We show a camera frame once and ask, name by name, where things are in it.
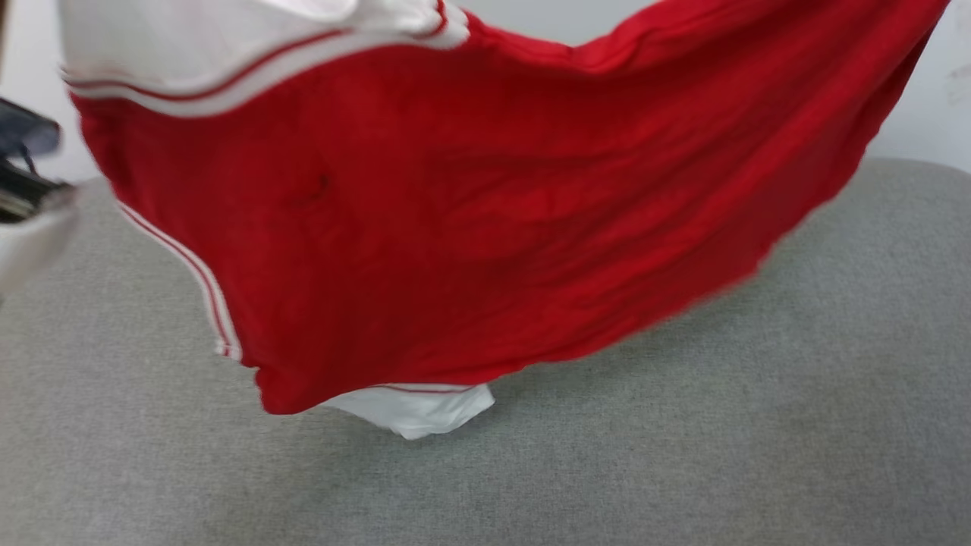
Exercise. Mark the red and white garment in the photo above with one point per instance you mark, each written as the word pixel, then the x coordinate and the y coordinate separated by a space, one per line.
pixel 455 227

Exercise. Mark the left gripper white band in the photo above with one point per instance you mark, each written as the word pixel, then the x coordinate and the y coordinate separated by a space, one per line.
pixel 30 243

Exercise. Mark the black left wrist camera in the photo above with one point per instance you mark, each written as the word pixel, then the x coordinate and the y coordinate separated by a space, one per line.
pixel 26 129

